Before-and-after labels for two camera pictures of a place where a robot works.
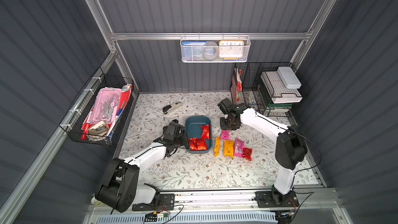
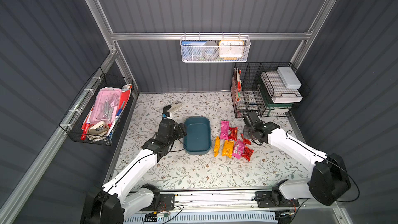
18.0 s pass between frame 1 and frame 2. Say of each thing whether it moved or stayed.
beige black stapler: stayed
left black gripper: moved
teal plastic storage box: stayed
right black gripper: moved
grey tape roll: stayed
